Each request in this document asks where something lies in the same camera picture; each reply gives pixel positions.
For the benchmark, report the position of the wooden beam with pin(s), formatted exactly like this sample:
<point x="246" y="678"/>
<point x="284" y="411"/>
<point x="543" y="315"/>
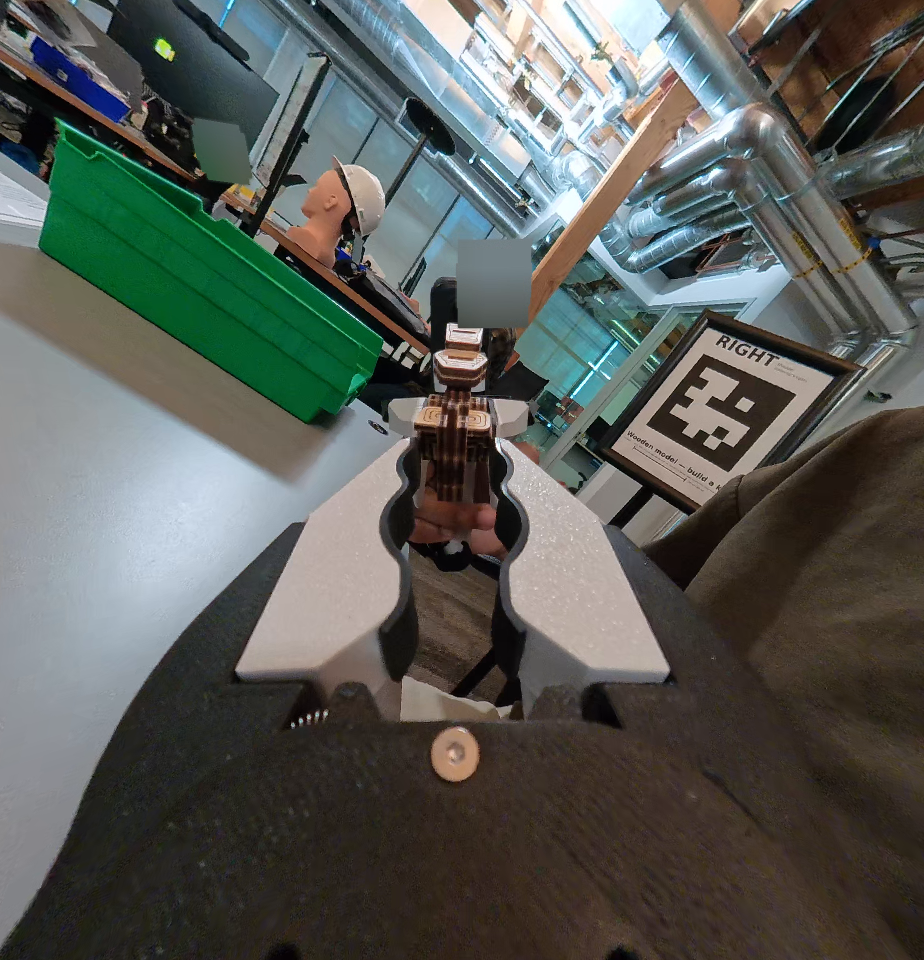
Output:
<point x="604" y="202"/>

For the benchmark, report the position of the grey desk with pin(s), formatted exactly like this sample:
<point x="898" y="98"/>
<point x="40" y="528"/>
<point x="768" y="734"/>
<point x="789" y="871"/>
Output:
<point x="132" y="525"/>

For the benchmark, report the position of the person's right hand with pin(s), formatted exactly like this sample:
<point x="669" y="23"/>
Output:
<point x="450" y="521"/>

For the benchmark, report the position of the black monitor screen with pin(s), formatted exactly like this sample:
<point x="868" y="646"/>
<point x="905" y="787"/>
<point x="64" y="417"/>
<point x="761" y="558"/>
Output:
<point x="207" y="75"/>

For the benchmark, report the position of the small wooden puzzle model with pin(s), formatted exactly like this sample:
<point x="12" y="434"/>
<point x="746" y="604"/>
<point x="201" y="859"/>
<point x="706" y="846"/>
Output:
<point x="454" y="450"/>

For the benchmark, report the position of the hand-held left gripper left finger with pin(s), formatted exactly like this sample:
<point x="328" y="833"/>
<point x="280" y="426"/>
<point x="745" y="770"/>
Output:
<point x="327" y="600"/>

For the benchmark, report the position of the white paper sheet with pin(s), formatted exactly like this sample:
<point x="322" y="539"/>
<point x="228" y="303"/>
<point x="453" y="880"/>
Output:
<point x="8" y="195"/>

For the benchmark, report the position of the small blue parts bin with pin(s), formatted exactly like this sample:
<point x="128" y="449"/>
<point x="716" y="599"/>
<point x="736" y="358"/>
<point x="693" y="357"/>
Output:
<point x="79" y="75"/>

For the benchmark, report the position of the mannequin head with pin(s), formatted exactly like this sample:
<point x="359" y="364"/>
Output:
<point x="319" y="217"/>

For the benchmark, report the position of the spiral metal ventilation duct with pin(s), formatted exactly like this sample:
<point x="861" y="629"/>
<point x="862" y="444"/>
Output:
<point x="432" y="82"/>

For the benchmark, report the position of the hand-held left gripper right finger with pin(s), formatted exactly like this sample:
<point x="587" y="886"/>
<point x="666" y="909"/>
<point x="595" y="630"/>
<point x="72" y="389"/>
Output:
<point x="582" y="600"/>

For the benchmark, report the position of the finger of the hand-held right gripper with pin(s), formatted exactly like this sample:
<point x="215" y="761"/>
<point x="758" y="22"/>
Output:
<point x="513" y="420"/>
<point x="403" y="416"/>

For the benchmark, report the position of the white hard hat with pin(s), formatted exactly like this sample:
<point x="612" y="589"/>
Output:
<point x="364" y="195"/>

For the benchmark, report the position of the silver pipe bundle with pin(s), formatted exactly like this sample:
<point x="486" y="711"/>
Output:
<point x="731" y="172"/>

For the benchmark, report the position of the green plastic bin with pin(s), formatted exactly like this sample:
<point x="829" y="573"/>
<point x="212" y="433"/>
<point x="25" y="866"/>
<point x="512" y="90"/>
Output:
<point x="207" y="300"/>

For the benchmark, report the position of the studio light panel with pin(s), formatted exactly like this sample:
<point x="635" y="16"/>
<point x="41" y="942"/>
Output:
<point x="293" y="112"/>

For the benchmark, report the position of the framed marker sign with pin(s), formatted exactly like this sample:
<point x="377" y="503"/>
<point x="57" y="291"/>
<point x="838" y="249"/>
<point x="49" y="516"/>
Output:
<point x="731" y="405"/>

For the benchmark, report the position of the black disc on pole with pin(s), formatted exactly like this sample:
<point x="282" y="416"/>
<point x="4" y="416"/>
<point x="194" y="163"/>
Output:
<point x="428" y="124"/>

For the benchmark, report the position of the wooden workbench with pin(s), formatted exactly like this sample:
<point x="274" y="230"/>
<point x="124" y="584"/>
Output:
<point x="162" y="156"/>

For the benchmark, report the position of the person's olive sweater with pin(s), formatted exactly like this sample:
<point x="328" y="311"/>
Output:
<point x="844" y="600"/>

